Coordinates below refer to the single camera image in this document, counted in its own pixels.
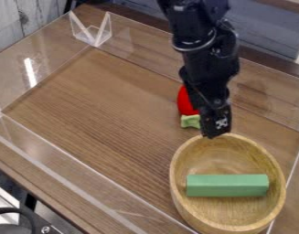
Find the red plush strawberry toy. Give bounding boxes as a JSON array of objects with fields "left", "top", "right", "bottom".
[{"left": 178, "top": 86, "right": 200, "bottom": 129}]

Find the clear acrylic corner bracket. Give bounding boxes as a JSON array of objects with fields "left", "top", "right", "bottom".
[{"left": 68, "top": 12, "right": 112, "bottom": 48}]

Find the blue grey sofa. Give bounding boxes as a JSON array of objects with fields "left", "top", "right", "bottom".
[{"left": 114, "top": 0, "right": 299, "bottom": 59}]

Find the green rectangular block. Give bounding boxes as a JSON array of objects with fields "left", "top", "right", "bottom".
[{"left": 186, "top": 174, "right": 270, "bottom": 197}]

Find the clear acrylic front barrier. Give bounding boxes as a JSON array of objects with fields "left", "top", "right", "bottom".
[{"left": 0, "top": 112, "right": 196, "bottom": 234}]

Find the black cable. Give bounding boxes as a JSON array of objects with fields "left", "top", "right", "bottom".
[{"left": 0, "top": 207, "right": 36, "bottom": 234}]

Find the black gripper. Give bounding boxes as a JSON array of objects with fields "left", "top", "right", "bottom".
[{"left": 178, "top": 36, "right": 239, "bottom": 139}]

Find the black metal table bracket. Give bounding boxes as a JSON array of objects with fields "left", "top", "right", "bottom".
[{"left": 20, "top": 193, "right": 67, "bottom": 234}]

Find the brown wooden bowl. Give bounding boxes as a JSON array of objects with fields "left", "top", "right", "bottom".
[{"left": 168, "top": 133, "right": 286, "bottom": 234}]

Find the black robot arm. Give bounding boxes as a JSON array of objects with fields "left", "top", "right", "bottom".
[{"left": 156, "top": 0, "right": 239, "bottom": 139}]

